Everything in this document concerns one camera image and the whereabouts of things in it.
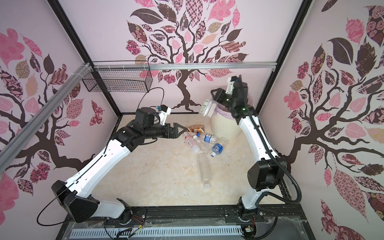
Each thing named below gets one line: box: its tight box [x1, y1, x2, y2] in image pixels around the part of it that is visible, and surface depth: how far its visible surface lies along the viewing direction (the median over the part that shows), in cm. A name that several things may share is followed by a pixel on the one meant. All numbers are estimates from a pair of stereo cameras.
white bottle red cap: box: [183, 131, 200, 154], surface depth 97 cm
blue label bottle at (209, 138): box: [196, 133, 221, 144], surface depth 102 cm
